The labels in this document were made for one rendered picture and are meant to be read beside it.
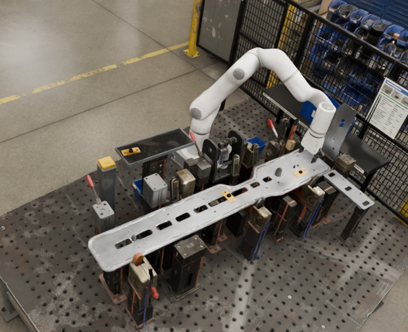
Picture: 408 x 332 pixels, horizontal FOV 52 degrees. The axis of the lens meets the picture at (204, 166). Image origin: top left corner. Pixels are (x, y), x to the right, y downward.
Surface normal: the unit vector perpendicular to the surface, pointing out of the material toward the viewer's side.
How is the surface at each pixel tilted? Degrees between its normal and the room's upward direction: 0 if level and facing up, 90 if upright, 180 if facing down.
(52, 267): 0
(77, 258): 0
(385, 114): 90
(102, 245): 0
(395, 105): 90
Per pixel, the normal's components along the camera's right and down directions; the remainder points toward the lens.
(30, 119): 0.14, -0.73
